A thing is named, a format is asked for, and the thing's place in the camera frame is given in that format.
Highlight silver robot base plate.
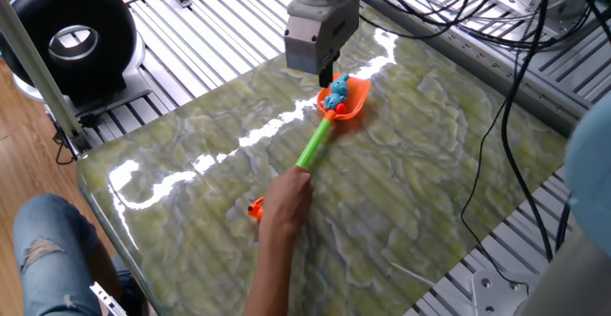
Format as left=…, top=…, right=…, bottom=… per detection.
left=470, top=270, right=540, bottom=316

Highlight thin black cable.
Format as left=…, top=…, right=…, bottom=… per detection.
left=459, top=98, right=530, bottom=291

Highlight black ring-shaped device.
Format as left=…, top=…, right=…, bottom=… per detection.
left=0, top=0, right=147, bottom=106

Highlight person's leg in jeans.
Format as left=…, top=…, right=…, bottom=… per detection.
left=12, top=193, right=144, bottom=316

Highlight silver Schunk gripper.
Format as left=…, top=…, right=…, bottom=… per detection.
left=284, top=0, right=361, bottom=89

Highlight person's bare hand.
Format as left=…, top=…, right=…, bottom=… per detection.
left=259, top=165, right=315, bottom=241

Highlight small aluminium bracket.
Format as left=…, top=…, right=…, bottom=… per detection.
left=89, top=281, right=128, bottom=316

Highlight aluminium frame post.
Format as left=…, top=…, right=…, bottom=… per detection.
left=0, top=0, right=92, bottom=154

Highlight green marble pattern mat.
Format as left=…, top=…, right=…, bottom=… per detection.
left=75, top=5, right=569, bottom=316

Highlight person's bare forearm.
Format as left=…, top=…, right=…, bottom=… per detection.
left=242, top=229, right=300, bottom=316

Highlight blue toy bunny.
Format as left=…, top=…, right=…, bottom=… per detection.
left=322, top=73, right=351, bottom=116

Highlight orange and green toy shovel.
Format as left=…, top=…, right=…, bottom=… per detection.
left=246, top=72, right=372, bottom=221

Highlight thick black cable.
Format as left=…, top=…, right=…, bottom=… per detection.
left=498, top=0, right=555, bottom=263

